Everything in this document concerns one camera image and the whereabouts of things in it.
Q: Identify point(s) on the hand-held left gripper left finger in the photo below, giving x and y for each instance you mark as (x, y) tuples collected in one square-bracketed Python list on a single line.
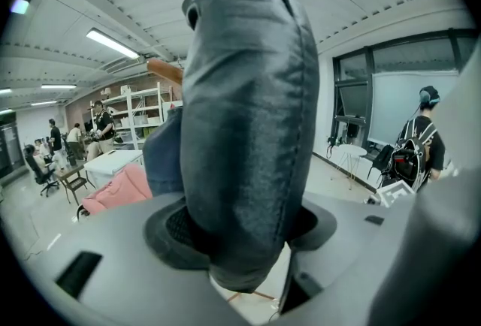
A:
[(112, 260)]

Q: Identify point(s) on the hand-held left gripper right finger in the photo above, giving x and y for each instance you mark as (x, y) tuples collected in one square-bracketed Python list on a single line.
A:
[(376, 260)]

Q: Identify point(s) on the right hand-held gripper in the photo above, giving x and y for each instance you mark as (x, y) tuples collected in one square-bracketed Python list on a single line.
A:
[(394, 193)]

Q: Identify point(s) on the round white side table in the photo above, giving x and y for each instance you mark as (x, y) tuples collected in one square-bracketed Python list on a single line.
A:
[(351, 150)]

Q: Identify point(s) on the pink sofa chair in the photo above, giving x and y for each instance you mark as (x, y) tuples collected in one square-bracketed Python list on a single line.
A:
[(120, 185)]

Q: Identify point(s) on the white roller screen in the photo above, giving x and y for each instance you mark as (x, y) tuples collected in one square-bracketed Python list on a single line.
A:
[(409, 106)]

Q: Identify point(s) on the black office chair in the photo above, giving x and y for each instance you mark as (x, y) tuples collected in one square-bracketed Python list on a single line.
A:
[(41, 176)]

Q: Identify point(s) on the navy blue hanging bag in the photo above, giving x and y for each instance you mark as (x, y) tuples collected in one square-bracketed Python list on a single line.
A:
[(163, 159)]

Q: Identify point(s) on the black framed window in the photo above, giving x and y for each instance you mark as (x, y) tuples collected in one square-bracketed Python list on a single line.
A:
[(369, 61)]

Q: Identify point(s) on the group of white storage bins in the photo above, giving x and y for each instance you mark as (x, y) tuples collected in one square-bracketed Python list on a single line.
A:
[(141, 121)]

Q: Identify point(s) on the black double door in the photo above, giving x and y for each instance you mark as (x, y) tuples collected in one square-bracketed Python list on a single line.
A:
[(9, 144)]

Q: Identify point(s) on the small table lamp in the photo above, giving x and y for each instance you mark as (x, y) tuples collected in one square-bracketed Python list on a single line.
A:
[(106, 92)]

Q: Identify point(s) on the long ceiling light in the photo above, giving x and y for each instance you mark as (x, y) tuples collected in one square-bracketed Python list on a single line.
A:
[(58, 86), (112, 43), (19, 5), (4, 91), (44, 103)]

